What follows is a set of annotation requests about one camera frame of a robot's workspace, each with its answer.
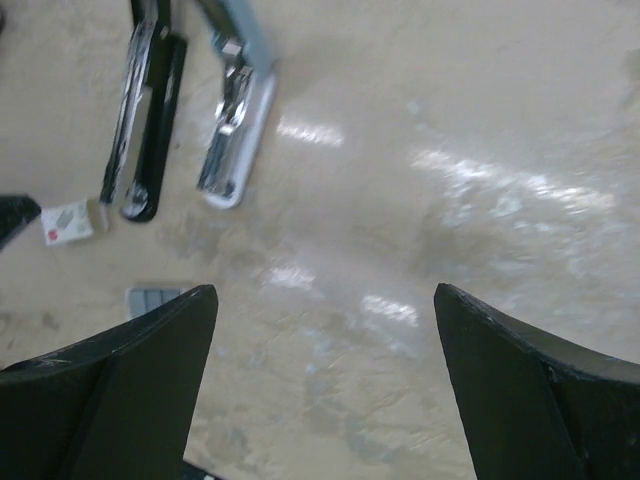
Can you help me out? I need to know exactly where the light blue stapler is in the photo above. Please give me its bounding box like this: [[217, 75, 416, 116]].
[[197, 1, 277, 209]]

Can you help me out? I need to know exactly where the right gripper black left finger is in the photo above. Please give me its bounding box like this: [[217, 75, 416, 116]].
[[1, 285, 218, 479]]

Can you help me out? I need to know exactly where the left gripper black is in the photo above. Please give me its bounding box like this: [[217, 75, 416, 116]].
[[0, 195, 41, 250]]

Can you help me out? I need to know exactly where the white staple box sleeve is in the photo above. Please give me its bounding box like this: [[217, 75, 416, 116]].
[[40, 198, 109, 246]]

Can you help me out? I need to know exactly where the black stapler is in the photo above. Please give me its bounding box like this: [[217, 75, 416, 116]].
[[99, 1, 187, 223]]

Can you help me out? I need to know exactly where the staple box tray with staples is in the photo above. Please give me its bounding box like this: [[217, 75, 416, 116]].
[[125, 286, 183, 320]]

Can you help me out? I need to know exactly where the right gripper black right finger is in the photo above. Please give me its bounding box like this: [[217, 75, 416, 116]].
[[434, 283, 639, 479]]

